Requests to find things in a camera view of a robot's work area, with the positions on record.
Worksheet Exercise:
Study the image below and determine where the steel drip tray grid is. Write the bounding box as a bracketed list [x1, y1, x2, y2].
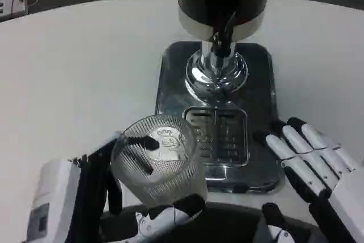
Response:
[181, 106, 251, 167]

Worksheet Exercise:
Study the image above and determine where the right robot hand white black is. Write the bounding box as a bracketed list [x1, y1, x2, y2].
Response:
[252, 117, 364, 243]

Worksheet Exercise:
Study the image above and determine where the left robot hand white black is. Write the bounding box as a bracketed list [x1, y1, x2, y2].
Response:
[27, 131, 206, 243]

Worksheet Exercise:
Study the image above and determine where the black robot torso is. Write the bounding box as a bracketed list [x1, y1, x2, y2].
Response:
[99, 201, 330, 243]

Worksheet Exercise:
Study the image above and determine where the white power strip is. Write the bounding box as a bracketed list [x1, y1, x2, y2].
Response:
[0, 0, 30, 22]

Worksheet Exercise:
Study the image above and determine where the clear ribbed glass cup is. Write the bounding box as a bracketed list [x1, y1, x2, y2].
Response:
[110, 114, 209, 207]

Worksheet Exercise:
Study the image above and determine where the black dispenser tap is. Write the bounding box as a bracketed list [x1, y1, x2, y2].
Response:
[212, 11, 237, 57]

